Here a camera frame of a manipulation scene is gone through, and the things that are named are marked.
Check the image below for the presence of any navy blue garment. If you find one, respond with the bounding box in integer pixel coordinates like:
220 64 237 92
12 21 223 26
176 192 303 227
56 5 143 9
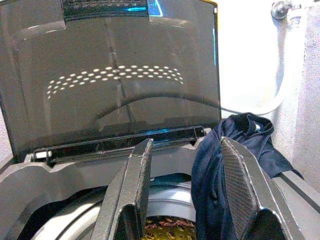
190 112 305 240

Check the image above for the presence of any dark translucent washer lid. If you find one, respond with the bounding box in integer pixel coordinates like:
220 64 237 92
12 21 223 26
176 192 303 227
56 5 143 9
0 0 223 163

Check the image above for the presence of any yellow and maroon patterned cloth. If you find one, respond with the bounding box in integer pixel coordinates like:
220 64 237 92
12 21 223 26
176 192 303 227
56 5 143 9
144 216 199 240

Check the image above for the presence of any steel washer drum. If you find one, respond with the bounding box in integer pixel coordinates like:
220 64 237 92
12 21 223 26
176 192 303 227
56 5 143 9
32 174 200 240

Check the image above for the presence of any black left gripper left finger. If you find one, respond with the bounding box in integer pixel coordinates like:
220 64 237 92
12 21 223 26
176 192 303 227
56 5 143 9
89 137 154 240

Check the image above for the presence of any black top-load washing machine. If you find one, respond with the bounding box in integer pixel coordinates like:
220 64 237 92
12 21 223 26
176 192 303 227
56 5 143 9
0 126 320 240

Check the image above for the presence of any white water hose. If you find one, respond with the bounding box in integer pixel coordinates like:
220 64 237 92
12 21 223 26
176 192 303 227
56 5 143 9
221 9 306 116

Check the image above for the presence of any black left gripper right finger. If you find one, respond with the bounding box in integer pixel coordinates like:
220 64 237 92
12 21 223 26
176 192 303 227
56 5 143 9
220 136 305 240

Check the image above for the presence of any metal wall tap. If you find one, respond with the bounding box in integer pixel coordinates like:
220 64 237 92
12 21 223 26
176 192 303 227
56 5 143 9
271 0 291 20

